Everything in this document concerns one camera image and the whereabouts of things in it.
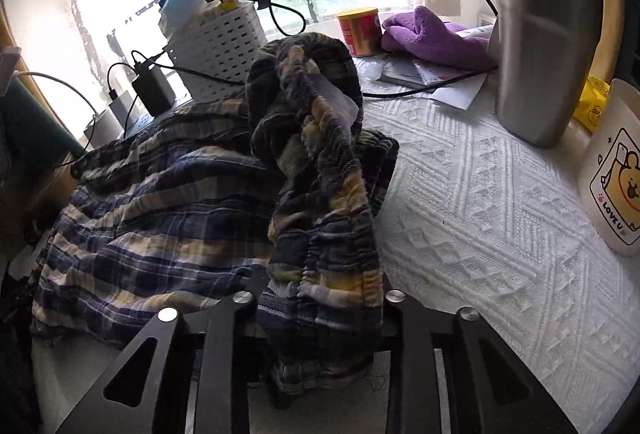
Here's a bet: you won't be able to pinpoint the white perforated basket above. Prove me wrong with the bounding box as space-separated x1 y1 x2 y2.
165 0 268 87

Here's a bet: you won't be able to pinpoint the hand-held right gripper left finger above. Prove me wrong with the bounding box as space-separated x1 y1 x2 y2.
55 269 271 434

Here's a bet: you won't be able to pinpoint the white desk lamp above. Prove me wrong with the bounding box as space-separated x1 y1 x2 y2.
0 46 125 144

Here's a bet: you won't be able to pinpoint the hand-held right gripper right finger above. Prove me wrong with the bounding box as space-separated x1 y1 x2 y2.
382 274 583 434

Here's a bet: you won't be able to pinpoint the dark teal curtain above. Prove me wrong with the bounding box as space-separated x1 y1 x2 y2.
0 79 86 195

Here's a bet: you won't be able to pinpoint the white power strip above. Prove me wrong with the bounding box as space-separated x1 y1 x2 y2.
122 111 196 137

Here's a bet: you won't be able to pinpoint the white cartoon mug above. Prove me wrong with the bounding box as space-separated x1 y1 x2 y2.
577 79 640 257

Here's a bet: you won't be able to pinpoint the papers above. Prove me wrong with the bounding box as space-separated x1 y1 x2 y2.
352 26 493 110

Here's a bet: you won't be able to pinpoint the white charger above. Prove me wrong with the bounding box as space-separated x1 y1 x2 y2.
106 89 138 130

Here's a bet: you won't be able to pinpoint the plaid pants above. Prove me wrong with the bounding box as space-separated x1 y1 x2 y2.
31 32 401 395

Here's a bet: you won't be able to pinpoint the purple cloth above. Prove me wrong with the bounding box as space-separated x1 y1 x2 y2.
381 5 501 71

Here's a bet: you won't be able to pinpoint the steel tumbler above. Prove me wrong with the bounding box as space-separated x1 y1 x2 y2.
487 0 606 150

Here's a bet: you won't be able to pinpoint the orange can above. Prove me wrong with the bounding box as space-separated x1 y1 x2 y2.
336 7 383 58

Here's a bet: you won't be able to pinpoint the black charger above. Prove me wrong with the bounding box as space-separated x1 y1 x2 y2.
131 60 177 117

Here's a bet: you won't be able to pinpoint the yellow packet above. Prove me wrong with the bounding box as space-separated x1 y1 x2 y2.
572 76 612 135

